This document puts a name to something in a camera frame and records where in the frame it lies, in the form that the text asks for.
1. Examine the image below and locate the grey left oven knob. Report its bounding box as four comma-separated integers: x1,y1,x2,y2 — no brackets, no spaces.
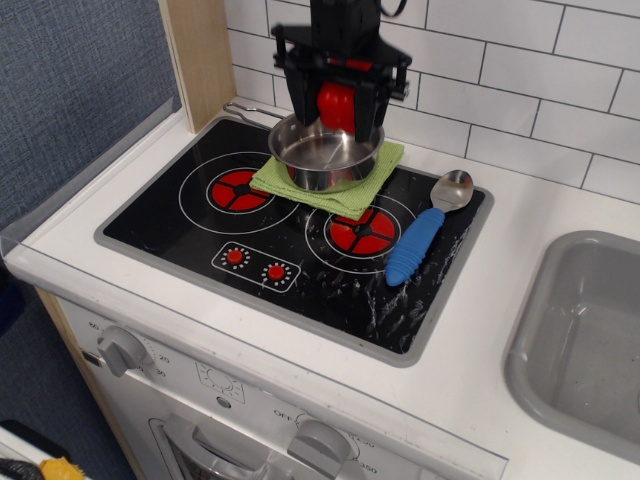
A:
97,326,153,378

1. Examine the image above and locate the silver metal pot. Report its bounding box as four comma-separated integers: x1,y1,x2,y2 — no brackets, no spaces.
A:
223,102,385,192

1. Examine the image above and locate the wooden side post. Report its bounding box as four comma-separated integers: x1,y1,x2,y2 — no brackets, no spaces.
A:
159,0,236,133

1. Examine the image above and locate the green folded cloth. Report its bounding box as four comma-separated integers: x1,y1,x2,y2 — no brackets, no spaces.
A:
250,141,405,220

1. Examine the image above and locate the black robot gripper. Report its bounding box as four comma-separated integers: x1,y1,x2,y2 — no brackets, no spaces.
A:
271,1,412,142

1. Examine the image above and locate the blue handled metal spoon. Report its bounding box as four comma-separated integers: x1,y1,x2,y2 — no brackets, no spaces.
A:
385,170,474,287

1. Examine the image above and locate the red plastic bell pepper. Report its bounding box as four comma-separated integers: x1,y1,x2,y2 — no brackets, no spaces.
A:
317,80,368,135

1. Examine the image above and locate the yellow object at corner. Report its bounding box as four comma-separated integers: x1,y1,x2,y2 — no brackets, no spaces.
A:
39,457,87,480

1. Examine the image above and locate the grey oven knob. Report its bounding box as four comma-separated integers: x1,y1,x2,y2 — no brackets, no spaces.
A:
97,326,153,378
287,420,352,478

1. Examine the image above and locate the black toy stovetop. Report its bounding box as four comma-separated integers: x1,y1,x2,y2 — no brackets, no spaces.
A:
95,117,493,366

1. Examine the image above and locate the white toy oven front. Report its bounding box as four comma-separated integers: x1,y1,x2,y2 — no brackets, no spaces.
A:
60,300,506,479

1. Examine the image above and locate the grey plastic sink basin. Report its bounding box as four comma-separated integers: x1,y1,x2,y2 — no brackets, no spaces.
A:
504,231,639,463

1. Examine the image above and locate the grey right oven knob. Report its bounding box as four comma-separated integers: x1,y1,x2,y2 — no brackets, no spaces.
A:
287,420,352,478

